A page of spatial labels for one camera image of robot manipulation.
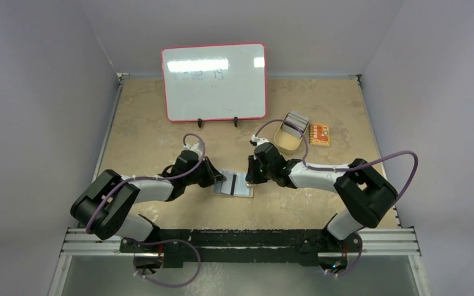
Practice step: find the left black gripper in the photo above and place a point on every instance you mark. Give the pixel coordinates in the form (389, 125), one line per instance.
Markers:
(212, 175)

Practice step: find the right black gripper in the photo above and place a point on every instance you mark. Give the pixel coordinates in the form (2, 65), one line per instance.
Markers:
(254, 169)

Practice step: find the credit card with black stripe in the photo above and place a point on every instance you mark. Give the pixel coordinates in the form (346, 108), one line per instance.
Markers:
(235, 185)

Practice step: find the beige card holder wallet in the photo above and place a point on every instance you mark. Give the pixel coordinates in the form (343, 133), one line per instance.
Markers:
(216, 188)

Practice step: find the credit card stack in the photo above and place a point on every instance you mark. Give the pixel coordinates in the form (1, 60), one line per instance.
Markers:
(295, 123)

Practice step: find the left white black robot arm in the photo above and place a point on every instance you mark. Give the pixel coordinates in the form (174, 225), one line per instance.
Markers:
(104, 207)

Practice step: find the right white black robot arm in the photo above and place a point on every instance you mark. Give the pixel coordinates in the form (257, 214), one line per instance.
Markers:
(366, 194)

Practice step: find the orange card pack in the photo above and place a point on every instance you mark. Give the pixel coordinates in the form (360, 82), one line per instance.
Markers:
(319, 135)

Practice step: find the beige oval tray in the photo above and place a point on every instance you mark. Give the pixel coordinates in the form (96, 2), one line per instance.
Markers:
(285, 142)

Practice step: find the pink framed whiteboard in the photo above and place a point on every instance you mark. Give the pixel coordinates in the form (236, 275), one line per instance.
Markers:
(215, 82)

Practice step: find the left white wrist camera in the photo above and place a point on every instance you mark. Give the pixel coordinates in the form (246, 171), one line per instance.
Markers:
(198, 148)

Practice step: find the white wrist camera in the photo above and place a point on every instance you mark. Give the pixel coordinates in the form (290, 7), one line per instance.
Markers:
(198, 148)
(256, 141)

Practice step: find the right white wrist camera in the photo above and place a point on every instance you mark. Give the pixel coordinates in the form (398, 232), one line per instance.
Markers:
(256, 141)

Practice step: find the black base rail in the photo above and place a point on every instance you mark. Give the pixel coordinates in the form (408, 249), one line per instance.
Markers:
(306, 247)

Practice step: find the aluminium frame rail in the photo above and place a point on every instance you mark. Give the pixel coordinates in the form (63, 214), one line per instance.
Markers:
(376, 242)

